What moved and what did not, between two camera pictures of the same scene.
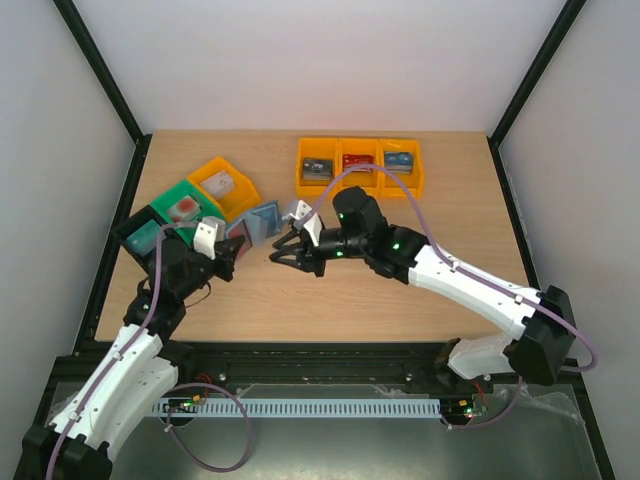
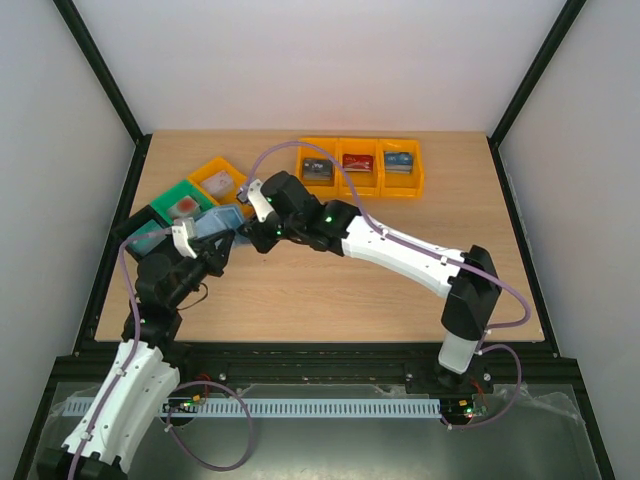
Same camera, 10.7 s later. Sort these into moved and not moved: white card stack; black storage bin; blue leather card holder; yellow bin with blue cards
Moved: blue leather card holder
Not moved: white card stack; black storage bin; yellow bin with blue cards
